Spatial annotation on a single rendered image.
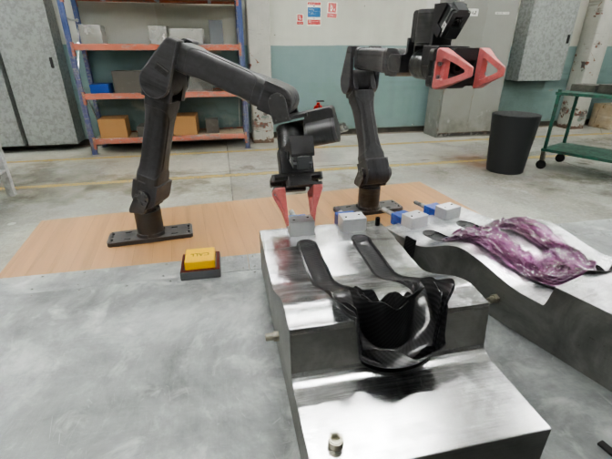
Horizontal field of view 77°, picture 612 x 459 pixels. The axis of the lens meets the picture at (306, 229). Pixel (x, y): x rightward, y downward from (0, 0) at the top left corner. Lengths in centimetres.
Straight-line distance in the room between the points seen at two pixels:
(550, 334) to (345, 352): 35
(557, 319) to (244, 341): 48
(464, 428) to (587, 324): 27
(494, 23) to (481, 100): 104
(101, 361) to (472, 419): 52
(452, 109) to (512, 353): 593
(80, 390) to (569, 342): 70
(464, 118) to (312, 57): 249
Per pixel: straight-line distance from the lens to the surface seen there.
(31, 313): 85
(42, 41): 604
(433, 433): 48
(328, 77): 621
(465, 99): 660
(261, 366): 61
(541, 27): 748
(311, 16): 615
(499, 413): 52
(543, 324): 71
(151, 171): 94
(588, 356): 70
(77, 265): 98
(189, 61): 84
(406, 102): 670
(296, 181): 76
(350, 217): 79
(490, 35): 670
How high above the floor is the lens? 122
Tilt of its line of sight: 25 degrees down
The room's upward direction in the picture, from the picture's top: straight up
